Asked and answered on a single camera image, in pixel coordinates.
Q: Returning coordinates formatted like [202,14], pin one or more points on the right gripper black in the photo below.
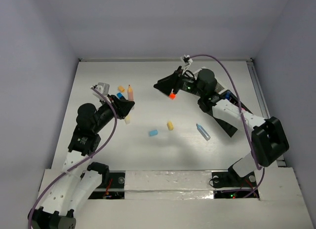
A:
[173,82]

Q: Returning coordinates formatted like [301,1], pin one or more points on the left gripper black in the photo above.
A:
[116,104]

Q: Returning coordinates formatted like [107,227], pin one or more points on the black highlighter orange cap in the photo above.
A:
[173,95]

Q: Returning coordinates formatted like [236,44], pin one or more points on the yellow marker pen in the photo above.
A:
[127,120]

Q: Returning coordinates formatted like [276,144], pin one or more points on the orange pencil-shaped marker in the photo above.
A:
[130,93]

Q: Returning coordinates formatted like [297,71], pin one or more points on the orange marker cap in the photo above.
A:
[121,88]

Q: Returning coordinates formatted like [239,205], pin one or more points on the light blue marker pen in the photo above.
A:
[203,132]

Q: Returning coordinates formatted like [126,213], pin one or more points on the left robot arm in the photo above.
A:
[60,202]

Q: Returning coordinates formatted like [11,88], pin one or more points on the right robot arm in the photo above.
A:
[251,123]

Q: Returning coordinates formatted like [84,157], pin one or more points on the black highlighter blue cap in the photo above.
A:
[120,96]

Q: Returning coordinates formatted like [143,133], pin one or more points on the light blue marker cap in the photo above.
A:
[153,133]

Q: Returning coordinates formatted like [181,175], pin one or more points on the yellow marker cap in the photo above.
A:
[170,126]

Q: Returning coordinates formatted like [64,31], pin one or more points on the white slotted organizer box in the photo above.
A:
[207,82]

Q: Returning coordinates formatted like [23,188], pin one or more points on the black slotted organizer box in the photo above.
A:
[226,113]

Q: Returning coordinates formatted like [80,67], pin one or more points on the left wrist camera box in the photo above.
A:
[100,88]

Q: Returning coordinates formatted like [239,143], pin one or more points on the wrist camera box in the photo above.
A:
[187,60]
[100,88]

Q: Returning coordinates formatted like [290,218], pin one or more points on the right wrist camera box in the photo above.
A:
[187,60]

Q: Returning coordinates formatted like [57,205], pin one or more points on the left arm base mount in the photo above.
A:
[112,184]

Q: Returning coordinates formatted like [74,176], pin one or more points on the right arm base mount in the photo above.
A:
[229,185]

